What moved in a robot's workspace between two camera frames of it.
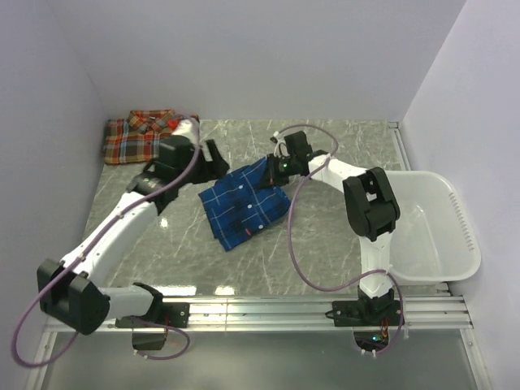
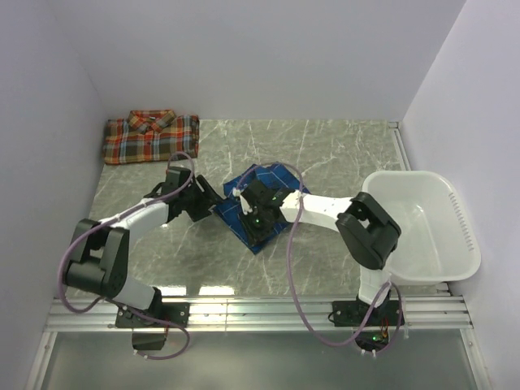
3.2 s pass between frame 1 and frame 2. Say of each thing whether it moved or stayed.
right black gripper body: moved
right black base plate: stayed
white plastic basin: stayed
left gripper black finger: moved
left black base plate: stayed
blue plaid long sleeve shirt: moved
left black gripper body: moved
